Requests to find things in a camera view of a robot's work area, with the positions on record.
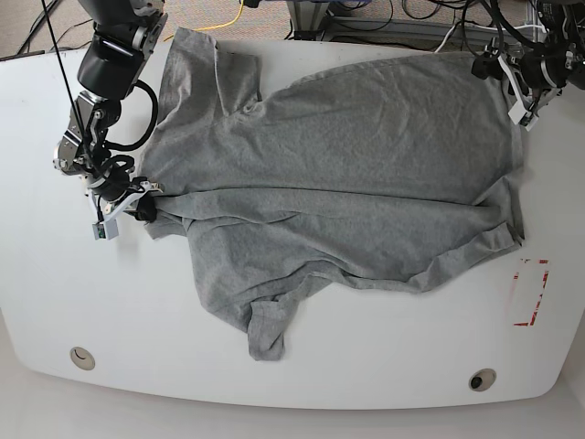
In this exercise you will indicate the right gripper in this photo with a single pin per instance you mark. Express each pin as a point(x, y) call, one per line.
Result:
point(122, 195)

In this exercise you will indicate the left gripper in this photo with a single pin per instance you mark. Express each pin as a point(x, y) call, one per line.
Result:
point(534, 77)

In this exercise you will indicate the grey t-shirt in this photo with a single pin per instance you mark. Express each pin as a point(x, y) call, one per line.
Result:
point(391, 174)

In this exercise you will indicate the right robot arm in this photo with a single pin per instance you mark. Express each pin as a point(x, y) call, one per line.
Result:
point(125, 34)

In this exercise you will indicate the red tape rectangle marking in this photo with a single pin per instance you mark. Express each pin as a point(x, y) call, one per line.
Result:
point(528, 288)

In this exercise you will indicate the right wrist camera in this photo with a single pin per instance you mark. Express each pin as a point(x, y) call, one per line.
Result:
point(105, 230)

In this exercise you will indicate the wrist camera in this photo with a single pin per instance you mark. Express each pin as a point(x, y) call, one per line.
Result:
point(105, 230)
point(522, 116)

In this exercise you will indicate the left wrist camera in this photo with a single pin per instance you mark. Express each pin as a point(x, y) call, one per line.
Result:
point(522, 116)

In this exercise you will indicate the left table cable grommet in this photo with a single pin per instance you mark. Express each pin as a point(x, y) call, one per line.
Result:
point(82, 358)

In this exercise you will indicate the table cable grommet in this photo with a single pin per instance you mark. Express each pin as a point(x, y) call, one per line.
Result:
point(82, 358)
point(482, 380)

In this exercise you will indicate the aluminium frame stand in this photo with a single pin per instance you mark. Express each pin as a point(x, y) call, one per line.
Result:
point(328, 21)

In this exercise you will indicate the right table cable grommet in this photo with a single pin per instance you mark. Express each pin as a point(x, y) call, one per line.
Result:
point(482, 380)

